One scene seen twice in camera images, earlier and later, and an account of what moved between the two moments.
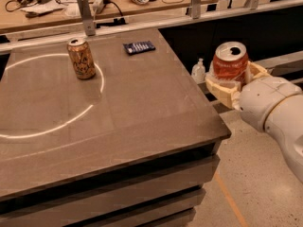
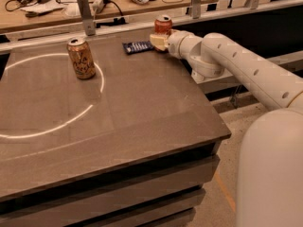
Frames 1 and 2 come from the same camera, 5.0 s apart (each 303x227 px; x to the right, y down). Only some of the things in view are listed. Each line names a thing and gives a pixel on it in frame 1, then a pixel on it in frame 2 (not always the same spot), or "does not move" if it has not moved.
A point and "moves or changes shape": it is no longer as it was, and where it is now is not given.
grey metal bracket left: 85,13 does not move
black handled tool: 35,14 does not move
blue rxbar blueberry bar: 138,47 does not move
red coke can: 230,60 moves or changes shape
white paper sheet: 45,6 does not move
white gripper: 264,98 → 174,44
